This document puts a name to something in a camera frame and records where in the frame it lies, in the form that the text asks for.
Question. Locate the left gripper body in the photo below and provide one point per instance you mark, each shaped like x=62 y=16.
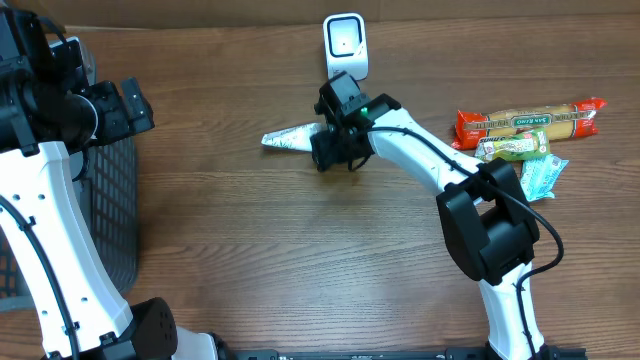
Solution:
x=113 y=121

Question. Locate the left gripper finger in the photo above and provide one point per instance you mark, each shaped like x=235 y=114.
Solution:
x=142 y=121
x=135 y=102

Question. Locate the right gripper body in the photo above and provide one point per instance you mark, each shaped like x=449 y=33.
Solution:
x=340 y=147

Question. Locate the white tube gold cap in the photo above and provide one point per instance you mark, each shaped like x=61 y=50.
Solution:
x=296 y=138

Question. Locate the green snack packet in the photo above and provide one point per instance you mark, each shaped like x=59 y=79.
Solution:
x=527 y=145

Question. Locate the teal white packet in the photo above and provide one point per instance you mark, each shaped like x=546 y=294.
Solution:
x=539 y=176

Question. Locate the red spaghetti packet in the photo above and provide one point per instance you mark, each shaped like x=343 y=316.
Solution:
x=564 y=121

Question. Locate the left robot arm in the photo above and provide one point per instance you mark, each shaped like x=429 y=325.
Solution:
x=49 y=111

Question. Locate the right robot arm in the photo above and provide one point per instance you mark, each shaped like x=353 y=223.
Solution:
x=488 y=227

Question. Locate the white barcode scanner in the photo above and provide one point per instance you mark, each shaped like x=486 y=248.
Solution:
x=345 y=45

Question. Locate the grey plastic basket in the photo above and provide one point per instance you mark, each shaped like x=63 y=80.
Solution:
x=107 y=196

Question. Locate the cardboard box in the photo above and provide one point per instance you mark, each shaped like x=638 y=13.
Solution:
x=183 y=14

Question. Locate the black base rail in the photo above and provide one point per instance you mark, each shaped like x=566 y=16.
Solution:
x=456 y=353

